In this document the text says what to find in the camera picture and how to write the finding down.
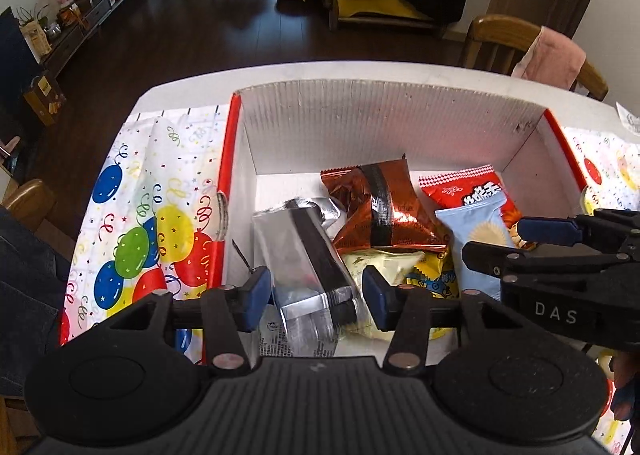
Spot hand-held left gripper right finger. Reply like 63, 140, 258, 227
362, 266, 521, 370

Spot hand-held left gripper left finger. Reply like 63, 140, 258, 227
109, 267, 273, 377

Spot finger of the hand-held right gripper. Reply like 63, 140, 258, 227
461, 241, 640, 286
517, 209, 640, 256

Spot pale yellow snack packet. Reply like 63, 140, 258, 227
340, 247, 426, 341

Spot light blue snack packet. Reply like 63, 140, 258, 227
434, 196, 518, 303

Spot white blue snack packet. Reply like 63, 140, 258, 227
257, 305, 341, 361

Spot silver snack packet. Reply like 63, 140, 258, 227
251, 197, 362, 336

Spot yellow cartoon snack packet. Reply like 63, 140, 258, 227
400, 251, 461, 341

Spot red snack packet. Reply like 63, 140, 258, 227
419, 166, 538, 251

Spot copper brown snack packet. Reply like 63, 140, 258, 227
320, 155, 451, 253

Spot white cardboard box red edges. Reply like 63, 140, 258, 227
202, 80, 588, 366

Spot printed paper scrap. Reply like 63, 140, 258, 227
616, 102, 640, 136

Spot balloon printed tablecloth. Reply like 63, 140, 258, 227
60, 105, 640, 455

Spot pink cloth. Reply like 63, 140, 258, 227
511, 26, 587, 93

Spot wooden chair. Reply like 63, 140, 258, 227
459, 15, 610, 100
2, 179, 76, 256

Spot blue jeans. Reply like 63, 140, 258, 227
0, 207, 71, 396

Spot brown cardboard box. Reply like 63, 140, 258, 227
22, 75, 66, 128

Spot dark TV cabinet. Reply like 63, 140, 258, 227
37, 0, 161, 78

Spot kraft paper bag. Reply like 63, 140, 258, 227
20, 20, 51, 60

